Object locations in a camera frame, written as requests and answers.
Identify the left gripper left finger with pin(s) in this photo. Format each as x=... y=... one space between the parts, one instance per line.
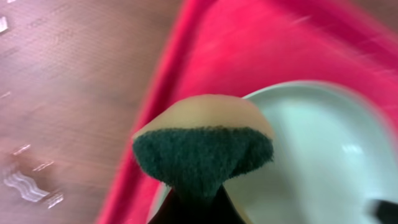
x=166 y=208

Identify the green and yellow sponge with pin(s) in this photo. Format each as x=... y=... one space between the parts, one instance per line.
x=198 y=143

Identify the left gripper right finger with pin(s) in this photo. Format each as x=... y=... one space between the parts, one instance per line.
x=223 y=210

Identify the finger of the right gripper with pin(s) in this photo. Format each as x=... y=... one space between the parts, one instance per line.
x=384 y=211

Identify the red plastic tray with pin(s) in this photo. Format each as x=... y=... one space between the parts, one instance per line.
x=236 y=48

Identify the white round plate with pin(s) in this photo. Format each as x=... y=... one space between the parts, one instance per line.
x=333 y=156

